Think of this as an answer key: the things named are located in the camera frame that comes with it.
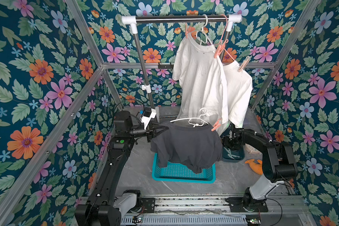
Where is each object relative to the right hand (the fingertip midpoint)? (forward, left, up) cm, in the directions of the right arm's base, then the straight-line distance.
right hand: (229, 144), depth 95 cm
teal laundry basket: (-19, +37, -3) cm, 42 cm away
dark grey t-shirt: (-14, +25, +20) cm, 35 cm away
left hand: (-13, +39, +33) cm, 52 cm away
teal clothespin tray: (-8, -2, -2) cm, 8 cm away
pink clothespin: (-6, +14, +29) cm, 33 cm away
